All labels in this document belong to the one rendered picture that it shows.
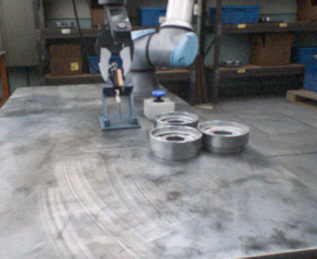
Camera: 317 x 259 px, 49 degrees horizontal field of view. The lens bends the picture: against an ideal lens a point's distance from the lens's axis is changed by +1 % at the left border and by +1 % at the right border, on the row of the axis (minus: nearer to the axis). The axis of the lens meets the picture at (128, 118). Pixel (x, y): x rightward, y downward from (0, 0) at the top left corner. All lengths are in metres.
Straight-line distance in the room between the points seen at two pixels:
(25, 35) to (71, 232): 4.10
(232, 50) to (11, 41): 2.99
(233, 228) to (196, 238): 0.05
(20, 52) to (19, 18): 0.40
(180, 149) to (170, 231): 0.23
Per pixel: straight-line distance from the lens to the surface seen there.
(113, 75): 0.91
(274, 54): 4.95
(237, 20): 4.69
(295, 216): 0.54
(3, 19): 4.54
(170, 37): 1.17
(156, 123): 0.80
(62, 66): 4.21
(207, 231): 0.47
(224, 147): 0.71
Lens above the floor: 1.06
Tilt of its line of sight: 16 degrees down
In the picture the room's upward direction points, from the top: 1 degrees counter-clockwise
